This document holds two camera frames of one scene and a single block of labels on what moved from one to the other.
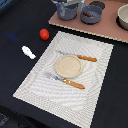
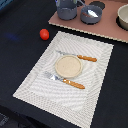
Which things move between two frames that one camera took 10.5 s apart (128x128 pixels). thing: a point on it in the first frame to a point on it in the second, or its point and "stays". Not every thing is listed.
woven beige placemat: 76,104 stays
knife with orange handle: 87,58 stays
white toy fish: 28,52 to 90,12
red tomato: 44,34 stays
